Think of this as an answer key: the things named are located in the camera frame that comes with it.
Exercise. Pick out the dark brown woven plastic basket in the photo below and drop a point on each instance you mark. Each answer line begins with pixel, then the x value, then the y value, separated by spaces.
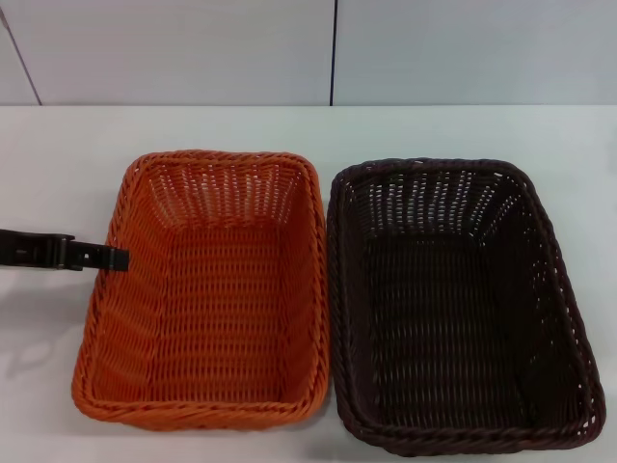
pixel 453 328

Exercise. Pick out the black vertical wall strip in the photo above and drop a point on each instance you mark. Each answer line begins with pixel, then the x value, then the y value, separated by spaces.
pixel 332 53

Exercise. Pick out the orange woven plastic basket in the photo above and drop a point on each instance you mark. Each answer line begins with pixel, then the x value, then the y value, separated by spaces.
pixel 217 318

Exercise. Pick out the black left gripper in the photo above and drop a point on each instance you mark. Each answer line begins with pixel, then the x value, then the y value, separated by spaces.
pixel 29 246

